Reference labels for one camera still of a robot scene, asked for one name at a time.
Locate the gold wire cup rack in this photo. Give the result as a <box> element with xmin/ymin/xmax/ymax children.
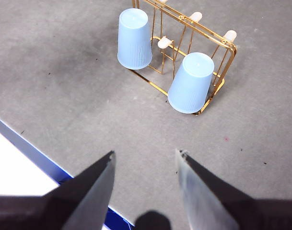
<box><xmin>131</xmin><ymin>0</ymin><xmax>239</xmax><ymax>116</ymax></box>

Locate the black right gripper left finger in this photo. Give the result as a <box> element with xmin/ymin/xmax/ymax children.
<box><xmin>0</xmin><ymin>150</ymin><xmax>117</xmax><ymax>230</ymax></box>

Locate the blue ribbed plastic cup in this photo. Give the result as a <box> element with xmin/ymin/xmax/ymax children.
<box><xmin>117</xmin><ymin>8</ymin><xmax>153</xmax><ymax>70</ymax></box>
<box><xmin>167</xmin><ymin>52</ymin><xmax>215</xmax><ymax>115</ymax></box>

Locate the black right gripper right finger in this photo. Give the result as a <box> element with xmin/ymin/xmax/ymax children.
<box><xmin>175</xmin><ymin>149</ymin><xmax>292</xmax><ymax>230</ymax></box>

